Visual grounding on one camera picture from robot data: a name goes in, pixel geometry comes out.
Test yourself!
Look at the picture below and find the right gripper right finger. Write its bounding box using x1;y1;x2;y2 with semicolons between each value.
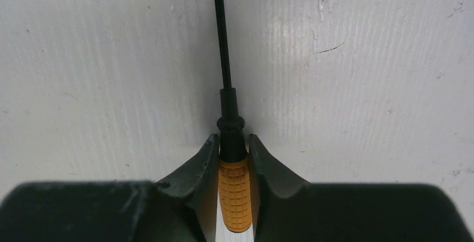
249;134;472;241

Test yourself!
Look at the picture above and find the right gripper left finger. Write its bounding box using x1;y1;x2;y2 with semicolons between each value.
1;134;219;241

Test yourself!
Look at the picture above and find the orange handle screwdriver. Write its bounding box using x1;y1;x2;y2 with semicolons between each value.
214;0;252;233

